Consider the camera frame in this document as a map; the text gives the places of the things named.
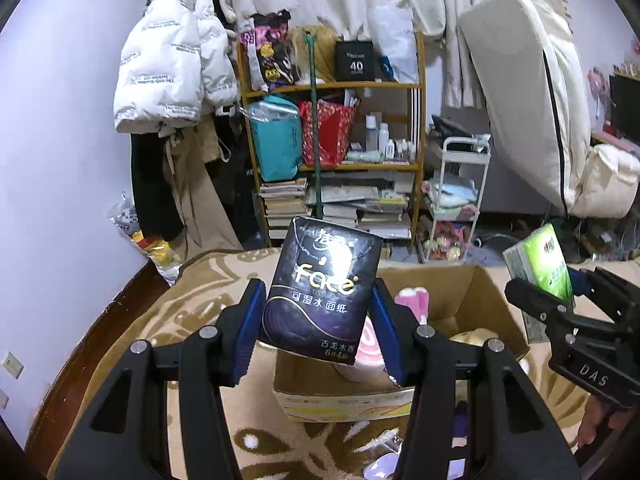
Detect green pole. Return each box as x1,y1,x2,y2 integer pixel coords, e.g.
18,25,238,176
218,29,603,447
302,31,323,221

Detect pink white striped plush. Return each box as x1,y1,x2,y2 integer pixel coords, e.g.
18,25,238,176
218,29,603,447
394,287,430,322

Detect wooden bookshelf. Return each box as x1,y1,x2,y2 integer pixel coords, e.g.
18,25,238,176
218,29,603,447
237,32,426,253

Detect pink swirl plush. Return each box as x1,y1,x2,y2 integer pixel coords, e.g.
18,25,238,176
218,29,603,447
334,316,403,390

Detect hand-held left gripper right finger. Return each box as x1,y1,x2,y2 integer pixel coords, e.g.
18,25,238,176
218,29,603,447
369,280,583,480

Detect white printed plastic bag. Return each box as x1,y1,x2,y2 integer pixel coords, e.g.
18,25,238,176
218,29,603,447
112,192,141,238

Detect green tissue pack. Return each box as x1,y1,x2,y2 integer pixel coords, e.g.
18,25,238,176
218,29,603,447
502,223,574,302

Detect beige printed blanket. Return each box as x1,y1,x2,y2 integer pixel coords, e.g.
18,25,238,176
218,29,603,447
47,247,640,480

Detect black hanging garment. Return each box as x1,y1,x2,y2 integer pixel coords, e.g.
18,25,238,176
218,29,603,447
131,132,183,241

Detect red bag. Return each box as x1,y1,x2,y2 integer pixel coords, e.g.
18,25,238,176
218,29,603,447
299,100,357,168

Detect cardboard box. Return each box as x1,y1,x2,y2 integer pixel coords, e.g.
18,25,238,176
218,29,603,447
272,263,551,423

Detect yellow plush toy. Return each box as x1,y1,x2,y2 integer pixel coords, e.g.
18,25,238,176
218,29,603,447
450,327,501,348

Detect person's right hand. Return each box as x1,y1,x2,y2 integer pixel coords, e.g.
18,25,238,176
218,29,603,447
577,399,611,453

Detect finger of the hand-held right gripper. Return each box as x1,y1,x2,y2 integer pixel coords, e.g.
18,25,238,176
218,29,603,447
570,266,640,321
504,277,576,333

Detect white mattress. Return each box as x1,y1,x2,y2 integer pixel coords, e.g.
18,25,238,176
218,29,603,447
457,0,640,221

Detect yellow bag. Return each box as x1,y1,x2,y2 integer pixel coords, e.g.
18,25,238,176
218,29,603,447
132,232,183,281

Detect black box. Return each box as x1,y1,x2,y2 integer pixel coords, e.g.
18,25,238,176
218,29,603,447
334,40,376,82

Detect clear plastic wrapper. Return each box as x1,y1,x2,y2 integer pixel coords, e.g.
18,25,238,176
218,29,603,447
372,430,403,456

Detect black monitor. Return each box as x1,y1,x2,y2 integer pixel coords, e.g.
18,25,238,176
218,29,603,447
607,72,640,143

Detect stack of books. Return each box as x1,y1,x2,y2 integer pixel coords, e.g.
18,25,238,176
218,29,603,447
259,178,308,233

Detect dark tissue pack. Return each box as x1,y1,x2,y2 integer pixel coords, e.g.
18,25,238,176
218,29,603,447
259,216,384,367

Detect purple plush doll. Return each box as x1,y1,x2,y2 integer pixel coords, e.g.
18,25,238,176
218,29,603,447
363,400,473,480

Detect beige hanging garment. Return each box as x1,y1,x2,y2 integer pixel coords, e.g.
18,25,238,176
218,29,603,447
162,130,246,261

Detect row of cosmetic bottles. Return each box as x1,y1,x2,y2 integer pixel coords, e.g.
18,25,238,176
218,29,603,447
350,112,418,163

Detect pink black printed bag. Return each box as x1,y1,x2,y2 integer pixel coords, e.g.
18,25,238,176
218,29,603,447
240,12,296,92

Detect wooden bed frame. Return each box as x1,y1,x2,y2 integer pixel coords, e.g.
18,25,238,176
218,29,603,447
15,260,173,456

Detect pile of books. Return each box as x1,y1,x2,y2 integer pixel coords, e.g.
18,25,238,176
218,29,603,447
305,172,413,241

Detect white puffer jacket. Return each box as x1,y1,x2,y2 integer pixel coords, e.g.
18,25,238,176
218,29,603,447
114,0,240,138

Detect pink toys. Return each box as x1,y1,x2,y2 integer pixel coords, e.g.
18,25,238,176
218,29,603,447
422,220,473,261

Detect blonde wig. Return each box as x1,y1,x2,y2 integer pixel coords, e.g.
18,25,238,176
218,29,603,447
291,25,337,83

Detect folded light blue cloth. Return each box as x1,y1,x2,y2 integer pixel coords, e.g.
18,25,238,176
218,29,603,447
425,180,481,218

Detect wall socket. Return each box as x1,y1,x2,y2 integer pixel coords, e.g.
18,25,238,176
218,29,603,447
1,351,24,380

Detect pink fan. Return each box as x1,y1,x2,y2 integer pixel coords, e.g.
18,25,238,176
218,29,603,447
587,65,613,126

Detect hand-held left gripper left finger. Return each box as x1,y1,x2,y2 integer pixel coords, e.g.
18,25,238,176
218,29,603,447
52,278,268,480

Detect teal bag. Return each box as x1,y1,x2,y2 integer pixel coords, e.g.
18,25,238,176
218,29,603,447
248,95,304,182

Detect white trolley cart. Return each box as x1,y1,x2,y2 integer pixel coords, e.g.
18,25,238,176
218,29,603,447
417,136,492,264

